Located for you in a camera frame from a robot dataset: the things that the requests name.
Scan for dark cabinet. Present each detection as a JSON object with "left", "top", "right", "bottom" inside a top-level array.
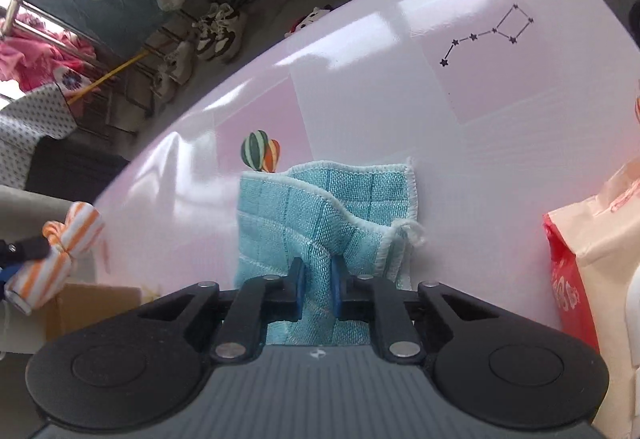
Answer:
[{"left": 25, "top": 136, "right": 134, "bottom": 205}]

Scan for brown cardboard box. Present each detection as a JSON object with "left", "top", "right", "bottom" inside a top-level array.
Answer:
[{"left": 45, "top": 281, "right": 161, "bottom": 345}]

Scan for yellow stick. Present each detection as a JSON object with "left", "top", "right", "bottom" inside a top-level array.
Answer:
[{"left": 67, "top": 52, "right": 151, "bottom": 103}]

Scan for black and white sneaker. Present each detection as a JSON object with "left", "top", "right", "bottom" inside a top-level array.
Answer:
[
  {"left": 210, "top": 9, "right": 250, "bottom": 65},
  {"left": 192, "top": 4, "right": 236, "bottom": 55}
]

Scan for white shoe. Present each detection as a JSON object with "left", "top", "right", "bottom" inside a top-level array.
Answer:
[
  {"left": 167, "top": 39, "right": 196, "bottom": 85},
  {"left": 150, "top": 64, "right": 176, "bottom": 100}
]

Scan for pink hanging clothes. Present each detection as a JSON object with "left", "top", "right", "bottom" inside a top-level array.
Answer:
[{"left": 0, "top": 16, "right": 99, "bottom": 93}]

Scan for orange striped white cloth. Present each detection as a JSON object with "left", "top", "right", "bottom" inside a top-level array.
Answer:
[{"left": 5, "top": 202, "right": 106, "bottom": 315}]

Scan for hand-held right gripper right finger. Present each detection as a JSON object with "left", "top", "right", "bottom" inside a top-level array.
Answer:
[{"left": 331, "top": 255, "right": 501, "bottom": 363}]

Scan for white dotted cloth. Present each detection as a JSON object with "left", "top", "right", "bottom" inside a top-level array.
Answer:
[{"left": 0, "top": 84, "right": 76, "bottom": 160}]

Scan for white and black plush toy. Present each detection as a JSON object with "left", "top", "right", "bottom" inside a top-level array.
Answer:
[{"left": 285, "top": 4, "right": 335, "bottom": 38}]

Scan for peach and red tissue packet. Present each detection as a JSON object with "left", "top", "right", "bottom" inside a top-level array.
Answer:
[{"left": 542, "top": 162, "right": 640, "bottom": 436}]

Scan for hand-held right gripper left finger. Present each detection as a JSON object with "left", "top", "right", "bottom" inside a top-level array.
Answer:
[{"left": 137, "top": 258, "right": 306, "bottom": 363}]

